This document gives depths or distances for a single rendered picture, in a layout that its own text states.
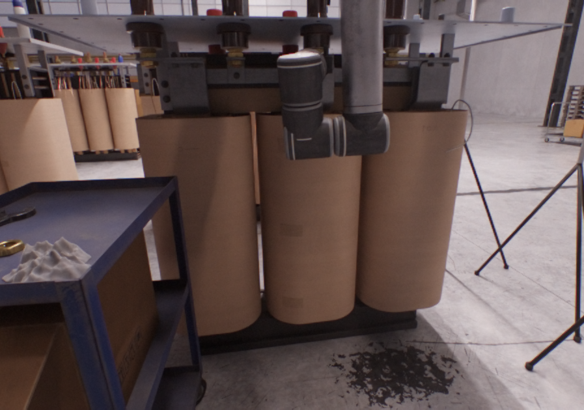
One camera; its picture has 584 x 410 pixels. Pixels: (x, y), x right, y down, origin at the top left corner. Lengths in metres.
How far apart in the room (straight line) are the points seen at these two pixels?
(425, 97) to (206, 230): 0.96
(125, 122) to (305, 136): 6.13
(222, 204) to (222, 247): 0.17
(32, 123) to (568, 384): 3.59
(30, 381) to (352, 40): 0.87
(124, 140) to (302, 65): 6.21
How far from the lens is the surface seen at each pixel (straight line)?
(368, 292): 1.61
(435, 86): 1.42
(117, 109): 6.88
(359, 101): 0.88
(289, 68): 0.83
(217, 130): 1.18
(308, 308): 1.48
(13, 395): 0.62
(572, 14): 14.40
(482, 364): 1.82
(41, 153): 3.28
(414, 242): 1.49
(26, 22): 1.31
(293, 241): 1.31
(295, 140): 0.87
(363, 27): 0.88
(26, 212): 1.02
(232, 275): 1.36
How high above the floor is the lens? 1.15
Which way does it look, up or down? 19 degrees down
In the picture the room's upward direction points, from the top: 1 degrees counter-clockwise
